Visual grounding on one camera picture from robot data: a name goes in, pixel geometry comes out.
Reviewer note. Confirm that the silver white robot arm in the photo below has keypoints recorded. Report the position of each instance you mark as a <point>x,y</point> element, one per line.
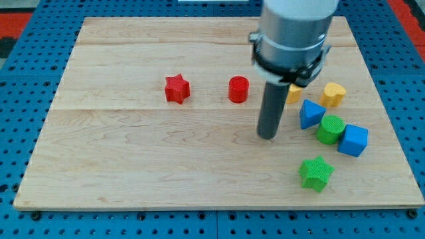
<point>292,32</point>

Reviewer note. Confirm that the black clamp on arm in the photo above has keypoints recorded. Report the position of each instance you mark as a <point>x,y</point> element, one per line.
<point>292,74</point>

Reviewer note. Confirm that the red star block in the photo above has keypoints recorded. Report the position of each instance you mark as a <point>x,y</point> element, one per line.
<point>177,89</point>

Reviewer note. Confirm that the green star block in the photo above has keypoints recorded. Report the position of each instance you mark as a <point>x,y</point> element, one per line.
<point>315,173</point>

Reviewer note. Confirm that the red cylinder block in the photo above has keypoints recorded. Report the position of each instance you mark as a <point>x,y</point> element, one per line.
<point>238,89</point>

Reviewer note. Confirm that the light wooden board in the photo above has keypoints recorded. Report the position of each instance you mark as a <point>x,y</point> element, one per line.
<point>112,142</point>

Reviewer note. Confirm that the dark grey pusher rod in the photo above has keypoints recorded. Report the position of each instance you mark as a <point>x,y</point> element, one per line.
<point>273,102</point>

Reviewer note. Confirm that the yellow block behind rod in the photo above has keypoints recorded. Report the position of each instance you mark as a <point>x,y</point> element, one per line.
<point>294,94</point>

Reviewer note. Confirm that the blue triangle block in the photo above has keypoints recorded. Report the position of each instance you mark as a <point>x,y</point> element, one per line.
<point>310,114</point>

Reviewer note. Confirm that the green cylinder block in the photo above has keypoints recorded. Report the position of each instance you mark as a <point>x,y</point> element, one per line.
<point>330,129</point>

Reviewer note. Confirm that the yellow heart block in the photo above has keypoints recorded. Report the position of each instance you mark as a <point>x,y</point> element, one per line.
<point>332,95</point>

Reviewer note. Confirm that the blue cube block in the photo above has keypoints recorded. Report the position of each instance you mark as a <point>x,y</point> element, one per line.
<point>354,140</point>

